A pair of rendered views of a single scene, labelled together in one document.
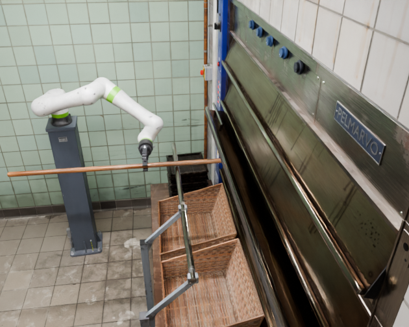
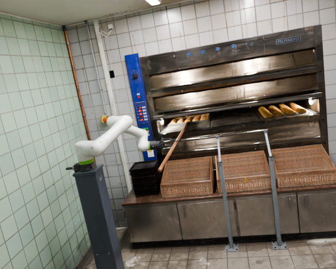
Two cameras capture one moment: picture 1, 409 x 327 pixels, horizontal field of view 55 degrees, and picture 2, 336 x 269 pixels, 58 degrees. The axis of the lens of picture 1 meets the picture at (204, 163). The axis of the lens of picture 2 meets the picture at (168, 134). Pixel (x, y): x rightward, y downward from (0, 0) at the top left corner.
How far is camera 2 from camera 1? 340 cm
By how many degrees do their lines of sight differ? 68
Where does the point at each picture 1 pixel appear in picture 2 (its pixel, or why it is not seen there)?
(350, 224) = (299, 60)
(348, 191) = (291, 56)
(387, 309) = (320, 63)
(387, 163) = (303, 38)
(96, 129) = (53, 199)
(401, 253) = (318, 48)
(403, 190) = (310, 39)
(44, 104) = (105, 140)
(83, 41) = (33, 121)
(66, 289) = not seen: outside the picture
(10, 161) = not seen: outside the picture
